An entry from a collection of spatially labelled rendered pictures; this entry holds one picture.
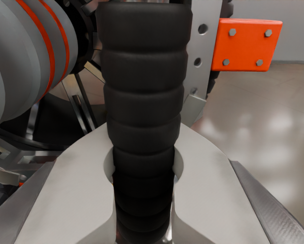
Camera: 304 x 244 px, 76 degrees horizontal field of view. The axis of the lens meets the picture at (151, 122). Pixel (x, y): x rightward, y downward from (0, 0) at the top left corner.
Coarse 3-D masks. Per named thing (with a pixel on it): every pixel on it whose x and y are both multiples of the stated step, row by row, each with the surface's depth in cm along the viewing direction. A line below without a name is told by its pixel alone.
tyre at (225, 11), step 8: (224, 0) 32; (224, 8) 33; (232, 8) 33; (224, 16) 33; (216, 72) 38; (208, 80) 39; (208, 88) 40; (0, 136) 44; (16, 144) 45; (24, 144) 45
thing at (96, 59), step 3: (66, 0) 65; (87, 0) 61; (114, 0) 65; (117, 0) 65; (66, 3) 62; (69, 3) 62; (66, 6) 62; (87, 36) 66; (99, 51) 73; (96, 54) 74; (99, 54) 74; (96, 57) 74; (99, 57) 74; (93, 60) 75; (96, 60) 75; (99, 60) 75; (99, 63) 75
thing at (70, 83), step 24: (72, 0) 33; (96, 0) 33; (72, 24) 38; (96, 48) 37; (72, 72) 39; (96, 72) 39; (48, 96) 61; (72, 96) 42; (24, 120) 48; (48, 120) 53; (72, 120) 56; (96, 120) 56; (48, 144) 45
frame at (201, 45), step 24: (192, 0) 25; (216, 0) 25; (192, 24) 26; (216, 24) 26; (192, 48) 28; (192, 72) 29; (192, 96) 31; (192, 120) 33; (0, 144) 40; (0, 168) 37; (24, 168) 38
